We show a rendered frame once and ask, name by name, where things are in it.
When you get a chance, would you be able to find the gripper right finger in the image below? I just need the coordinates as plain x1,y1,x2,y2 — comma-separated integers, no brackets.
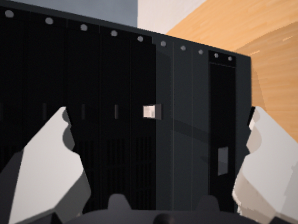
232,106,298,224

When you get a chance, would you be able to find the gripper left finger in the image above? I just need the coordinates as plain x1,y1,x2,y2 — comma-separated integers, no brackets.
0,107,91,224

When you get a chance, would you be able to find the black server rack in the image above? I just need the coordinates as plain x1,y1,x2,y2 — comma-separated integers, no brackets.
0,0,252,215

